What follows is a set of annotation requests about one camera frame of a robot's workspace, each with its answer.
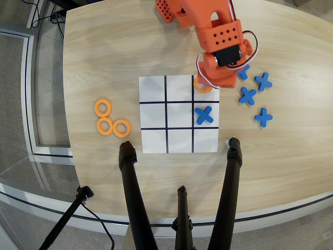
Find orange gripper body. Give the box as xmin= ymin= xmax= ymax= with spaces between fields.
xmin=196 ymin=52 xmax=238 ymax=91

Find orange foam ring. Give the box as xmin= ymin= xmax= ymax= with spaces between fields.
xmin=96 ymin=117 xmax=114 ymax=136
xmin=193 ymin=77 xmax=214 ymax=94
xmin=94 ymin=98 xmax=113 ymax=118
xmin=112 ymin=118 xmax=132 ymax=139

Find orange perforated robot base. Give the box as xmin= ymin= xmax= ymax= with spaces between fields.
xmin=156 ymin=0 xmax=175 ymax=24

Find blue foam cross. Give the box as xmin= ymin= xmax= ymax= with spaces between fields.
xmin=194 ymin=106 xmax=215 ymax=126
xmin=236 ymin=64 xmax=251 ymax=81
xmin=238 ymin=86 xmax=258 ymax=106
xmin=254 ymin=107 xmax=274 ymax=129
xmin=253 ymin=72 xmax=274 ymax=92

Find white tic-tac-toe grid sheet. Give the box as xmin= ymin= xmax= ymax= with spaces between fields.
xmin=138 ymin=74 xmax=221 ymax=154

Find short black tripod leg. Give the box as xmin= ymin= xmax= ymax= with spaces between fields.
xmin=171 ymin=185 xmax=195 ymax=250

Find black light stand pole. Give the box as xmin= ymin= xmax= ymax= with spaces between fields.
xmin=38 ymin=185 xmax=95 ymax=250

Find white gripper cable loop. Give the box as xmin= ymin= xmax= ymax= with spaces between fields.
xmin=196 ymin=53 xmax=222 ymax=90

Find red white arm wires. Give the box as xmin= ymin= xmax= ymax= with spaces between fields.
xmin=226 ymin=0 xmax=260 ymax=70

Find black floor cables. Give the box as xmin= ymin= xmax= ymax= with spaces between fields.
xmin=30 ymin=0 xmax=65 ymax=43

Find black stand cable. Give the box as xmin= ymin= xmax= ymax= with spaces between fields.
xmin=80 ymin=202 xmax=116 ymax=250

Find metal glass partition frame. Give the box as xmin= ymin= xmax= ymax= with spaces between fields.
xmin=0 ymin=22 xmax=79 ymax=167

